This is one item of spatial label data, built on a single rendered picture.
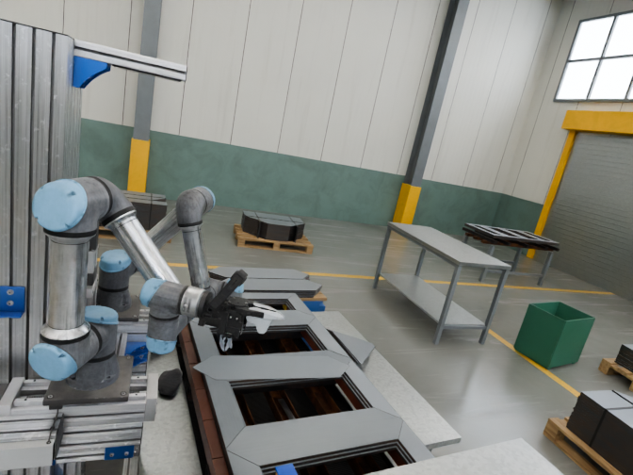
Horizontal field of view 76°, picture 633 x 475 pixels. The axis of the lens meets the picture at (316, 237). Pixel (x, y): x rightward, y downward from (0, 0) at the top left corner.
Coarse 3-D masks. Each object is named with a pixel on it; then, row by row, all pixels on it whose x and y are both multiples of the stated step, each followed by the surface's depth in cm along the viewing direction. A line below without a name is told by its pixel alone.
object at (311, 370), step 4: (300, 356) 199; (304, 356) 199; (308, 356) 200; (312, 356) 201; (300, 360) 195; (304, 360) 196; (308, 360) 197; (312, 360) 197; (300, 364) 192; (304, 364) 193; (308, 364) 194; (312, 364) 194; (304, 368) 190; (308, 368) 191; (312, 368) 191; (316, 368) 192; (304, 372) 186; (308, 372) 187; (312, 372) 188; (316, 372) 188; (308, 376) 184; (312, 376) 185; (316, 376) 185; (320, 376) 186
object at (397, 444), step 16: (272, 304) 257; (288, 304) 257; (192, 336) 199; (288, 352) 200; (304, 352) 203; (320, 352) 206; (240, 384) 172; (256, 384) 175; (272, 384) 178; (288, 384) 181; (352, 384) 187; (208, 400) 161; (224, 448) 137; (352, 448) 147; (368, 448) 150; (384, 448) 154; (400, 448) 154; (272, 464) 133; (304, 464) 139; (320, 464) 141
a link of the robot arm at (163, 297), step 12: (144, 288) 101; (156, 288) 101; (168, 288) 102; (180, 288) 102; (144, 300) 101; (156, 300) 101; (168, 300) 101; (180, 300) 101; (156, 312) 102; (168, 312) 102; (180, 312) 102
